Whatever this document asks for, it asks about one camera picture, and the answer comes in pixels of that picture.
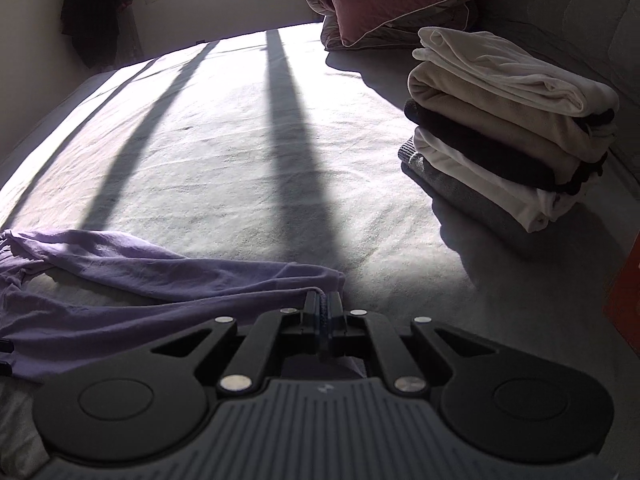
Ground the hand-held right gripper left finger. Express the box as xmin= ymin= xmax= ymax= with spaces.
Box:
xmin=150 ymin=290 xmax=323 ymax=394

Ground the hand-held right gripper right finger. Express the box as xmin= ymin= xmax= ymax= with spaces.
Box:
xmin=322 ymin=292 xmax=493 ymax=394

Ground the purple garment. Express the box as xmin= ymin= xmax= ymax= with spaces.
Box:
xmin=0 ymin=229 xmax=368 ymax=386

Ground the folded grey garment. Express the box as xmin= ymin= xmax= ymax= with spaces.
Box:
xmin=398 ymin=135 xmax=526 ymax=233

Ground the grey bed mattress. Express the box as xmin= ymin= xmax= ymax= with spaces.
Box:
xmin=0 ymin=22 xmax=640 ymax=480

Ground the folded white garment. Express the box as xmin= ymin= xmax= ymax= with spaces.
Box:
xmin=412 ymin=127 xmax=601 ymax=233
xmin=412 ymin=26 xmax=621 ymax=117

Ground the folded black garment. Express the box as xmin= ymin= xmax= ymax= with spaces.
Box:
xmin=404 ymin=99 xmax=608 ymax=196

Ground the folded beige garment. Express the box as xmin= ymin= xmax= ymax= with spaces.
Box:
xmin=407 ymin=62 xmax=618 ymax=165

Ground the orange object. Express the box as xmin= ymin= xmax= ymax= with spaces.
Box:
xmin=604 ymin=247 xmax=640 ymax=351

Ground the folded pale quilt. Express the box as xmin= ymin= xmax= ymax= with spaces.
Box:
xmin=305 ymin=0 xmax=481 ymax=53

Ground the dark hanging clothing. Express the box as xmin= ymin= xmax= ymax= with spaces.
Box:
xmin=60 ymin=0 xmax=136 ymax=68

